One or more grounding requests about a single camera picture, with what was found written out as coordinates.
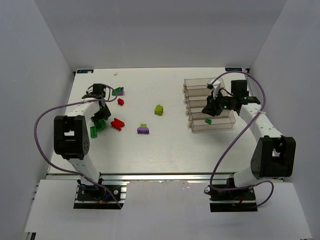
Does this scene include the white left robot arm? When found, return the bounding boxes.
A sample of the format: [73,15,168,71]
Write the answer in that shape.
[54,83,111,188]

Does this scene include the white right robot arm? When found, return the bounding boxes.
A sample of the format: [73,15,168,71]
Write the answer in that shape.
[202,79,296,190]

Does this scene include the red jagged lego pieces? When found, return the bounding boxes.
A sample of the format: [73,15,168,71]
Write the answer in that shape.
[110,118,125,131]

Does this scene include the small red lego brick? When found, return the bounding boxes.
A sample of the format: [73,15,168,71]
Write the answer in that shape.
[117,98,125,106]

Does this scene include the clear bin front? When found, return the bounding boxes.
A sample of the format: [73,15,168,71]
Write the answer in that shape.
[188,110,236,132]

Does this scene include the purple lego with lime top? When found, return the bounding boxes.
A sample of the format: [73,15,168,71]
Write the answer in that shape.
[137,123,150,134]

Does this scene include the lime green lego brick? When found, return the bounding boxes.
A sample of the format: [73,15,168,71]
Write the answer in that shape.
[154,104,164,116]

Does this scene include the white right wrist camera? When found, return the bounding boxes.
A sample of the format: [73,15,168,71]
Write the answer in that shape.
[82,84,101,99]

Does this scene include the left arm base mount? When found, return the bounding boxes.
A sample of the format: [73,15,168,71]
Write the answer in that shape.
[73,178,126,210]

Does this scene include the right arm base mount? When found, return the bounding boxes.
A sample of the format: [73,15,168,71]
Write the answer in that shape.
[203,185,258,213]

